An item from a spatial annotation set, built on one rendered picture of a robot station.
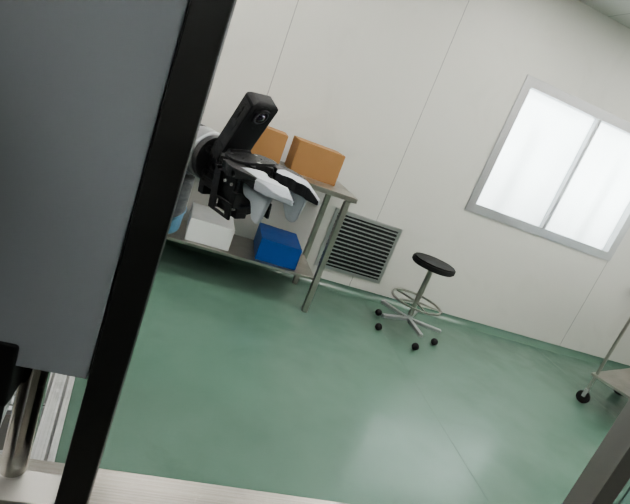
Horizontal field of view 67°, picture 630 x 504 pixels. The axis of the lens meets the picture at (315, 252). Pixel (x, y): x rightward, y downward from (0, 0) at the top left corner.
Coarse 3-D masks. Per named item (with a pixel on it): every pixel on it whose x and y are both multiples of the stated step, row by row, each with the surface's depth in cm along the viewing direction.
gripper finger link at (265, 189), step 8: (248, 168) 61; (256, 176) 58; (264, 176) 59; (256, 184) 58; (264, 184) 57; (272, 184) 57; (280, 184) 58; (248, 192) 61; (256, 192) 60; (264, 192) 58; (272, 192) 57; (280, 192) 57; (288, 192) 57; (256, 200) 60; (264, 200) 58; (280, 200) 57; (288, 200) 56; (256, 208) 60; (264, 208) 59; (256, 216) 60
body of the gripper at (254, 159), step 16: (208, 144) 69; (192, 160) 69; (208, 160) 70; (240, 160) 62; (256, 160) 64; (272, 160) 67; (208, 176) 70; (224, 176) 65; (272, 176) 66; (208, 192) 72; (224, 192) 65; (240, 192) 63; (224, 208) 66; (240, 208) 64
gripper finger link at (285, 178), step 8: (280, 176) 63; (288, 176) 63; (296, 176) 64; (288, 184) 63; (296, 184) 61; (304, 184) 61; (296, 192) 62; (304, 192) 61; (312, 192) 60; (296, 200) 63; (304, 200) 62; (312, 200) 60; (288, 208) 64; (296, 208) 63; (288, 216) 65; (296, 216) 64
